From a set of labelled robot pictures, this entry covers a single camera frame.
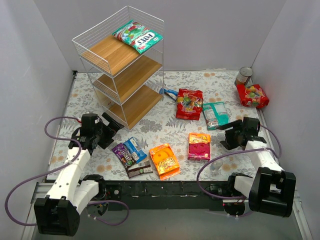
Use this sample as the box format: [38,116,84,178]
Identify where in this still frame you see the blue candy wrapper near shelf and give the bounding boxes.
[159,88,178,101]

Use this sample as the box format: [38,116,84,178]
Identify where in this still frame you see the green Fox's mint candy bag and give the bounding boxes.
[112,19,163,54]

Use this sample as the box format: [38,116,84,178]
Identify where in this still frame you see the clear plastic bottle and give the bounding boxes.
[209,159,223,171]

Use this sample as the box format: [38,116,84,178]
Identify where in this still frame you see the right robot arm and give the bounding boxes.
[218,117,296,218]

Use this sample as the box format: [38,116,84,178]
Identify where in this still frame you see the metal tin can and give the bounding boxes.
[234,66,253,86]

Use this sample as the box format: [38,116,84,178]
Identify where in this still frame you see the pink Scrub Daddy box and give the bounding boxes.
[187,132,211,161]

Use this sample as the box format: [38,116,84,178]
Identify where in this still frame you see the purple M&M's candy bag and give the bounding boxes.
[111,143,137,169]

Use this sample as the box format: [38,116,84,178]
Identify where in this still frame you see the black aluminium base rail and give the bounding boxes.
[32,178,301,213]

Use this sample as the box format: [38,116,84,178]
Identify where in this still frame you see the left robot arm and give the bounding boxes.
[33,112,129,237]

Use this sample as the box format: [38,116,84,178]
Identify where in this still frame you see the orange Scrub Daddy box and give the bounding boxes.
[149,143,181,181]

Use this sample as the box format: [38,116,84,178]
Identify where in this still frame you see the white wire wooden shelf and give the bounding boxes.
[72,6,165,131]

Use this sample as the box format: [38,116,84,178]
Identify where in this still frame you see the teal mint candy bag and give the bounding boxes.
[202,101,229,131]

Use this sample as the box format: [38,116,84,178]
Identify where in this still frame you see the red fruit candy bag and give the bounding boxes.
[175,88,203,121]

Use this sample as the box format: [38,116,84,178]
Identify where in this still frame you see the brown chocolate bar wrapper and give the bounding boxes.
[126,160,153,179]

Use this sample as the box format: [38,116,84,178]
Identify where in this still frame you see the red fruit candy bag corner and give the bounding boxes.
[236,84,270,109]

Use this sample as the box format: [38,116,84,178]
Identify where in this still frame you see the blue candy bar wrapper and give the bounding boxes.
[124,137,147,163]

